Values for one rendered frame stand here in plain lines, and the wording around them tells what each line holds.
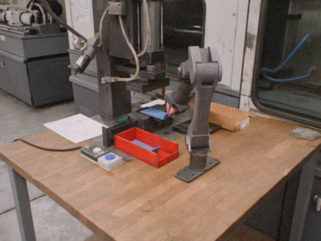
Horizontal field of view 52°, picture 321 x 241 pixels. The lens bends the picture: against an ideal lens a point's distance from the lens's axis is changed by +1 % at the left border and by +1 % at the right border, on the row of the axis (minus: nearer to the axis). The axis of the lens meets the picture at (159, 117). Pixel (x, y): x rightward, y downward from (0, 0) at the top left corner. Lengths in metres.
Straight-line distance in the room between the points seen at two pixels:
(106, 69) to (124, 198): 0.75
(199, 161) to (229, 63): 0.91
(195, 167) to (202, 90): 0.30
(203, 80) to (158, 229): 0.46
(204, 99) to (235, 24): 0.91
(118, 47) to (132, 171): 0.59
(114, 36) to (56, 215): 1.49
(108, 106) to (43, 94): 2.97
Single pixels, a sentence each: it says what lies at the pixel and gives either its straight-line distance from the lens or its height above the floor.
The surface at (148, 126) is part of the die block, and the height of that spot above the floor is 0.94.
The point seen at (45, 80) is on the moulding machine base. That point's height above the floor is 0.39.
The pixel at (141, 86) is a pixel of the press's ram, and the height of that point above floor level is 1.14.
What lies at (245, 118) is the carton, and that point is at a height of 0.93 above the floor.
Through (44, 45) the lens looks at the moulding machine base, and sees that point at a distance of 4.52.
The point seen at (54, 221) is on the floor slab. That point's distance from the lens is 2.52.
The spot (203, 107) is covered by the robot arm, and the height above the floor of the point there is 1.16.
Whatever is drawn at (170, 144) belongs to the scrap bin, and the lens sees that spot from 1.30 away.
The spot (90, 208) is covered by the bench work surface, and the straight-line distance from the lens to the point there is 1.05.
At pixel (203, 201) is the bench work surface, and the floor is 0.90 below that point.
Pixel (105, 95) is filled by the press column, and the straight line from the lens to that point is 1.67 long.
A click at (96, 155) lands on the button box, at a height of 0.93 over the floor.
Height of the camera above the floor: 1.53
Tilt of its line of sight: 22 degrees down
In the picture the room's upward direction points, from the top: straight up
